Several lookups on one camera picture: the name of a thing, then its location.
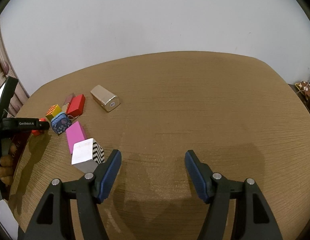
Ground yellow orange striped cube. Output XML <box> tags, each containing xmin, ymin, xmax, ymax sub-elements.
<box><xmin>45</xmin><ymin>105</ymin><xmax>62</xmax><ymax>121</ymax></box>

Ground pink rectangular box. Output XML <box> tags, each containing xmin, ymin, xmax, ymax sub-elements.
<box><xmin>66</xmin><ymin>121</ymin><xmax>87</xmax><ymax>154</ymax></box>

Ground patterned curtain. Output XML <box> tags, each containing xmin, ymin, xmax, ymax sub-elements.
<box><xmin>0</xmin><ymin>28</ymin><xmax>29</xmax><ymax>116</ymax></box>

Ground person's left hand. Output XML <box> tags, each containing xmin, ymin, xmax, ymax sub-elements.
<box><xmin>0</xmin><ymin>143</ymin><xmax>17</xmax><ymax>186</ymax></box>

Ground red rectangular box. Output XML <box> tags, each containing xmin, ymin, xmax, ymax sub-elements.
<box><xmin>66</xmin><ymin>94</ymin><xmax>85</xmax><ymax>119</ymax></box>

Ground gold metallic box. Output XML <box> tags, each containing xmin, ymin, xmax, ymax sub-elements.
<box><xmin>90</xmin><ymin>85</ymin><xmax>120</xmax><ymax>112</ymax></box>

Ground small red toy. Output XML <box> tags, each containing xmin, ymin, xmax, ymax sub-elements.
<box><xmin>31</xmin><ymin>117</ymin><xmax>48</xmax><ymax>137</ymax></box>

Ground floral fabric item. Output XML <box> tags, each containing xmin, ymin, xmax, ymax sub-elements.
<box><xmin>294</xmin><ymin>81</ymin><xmax>310</xmax><ymax>100</ymax></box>

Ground white zigzag patterned box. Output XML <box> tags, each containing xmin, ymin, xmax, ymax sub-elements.
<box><xmin>71</xmin><ymin>138</ymin><xmax>105</xmax><ymax>173</ymax></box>

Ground brown wooden block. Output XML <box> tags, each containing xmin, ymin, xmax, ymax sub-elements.
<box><xmin>62</xmin><ymin>93</ymin><xmax>75</xmax><ymax>113</ymax></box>

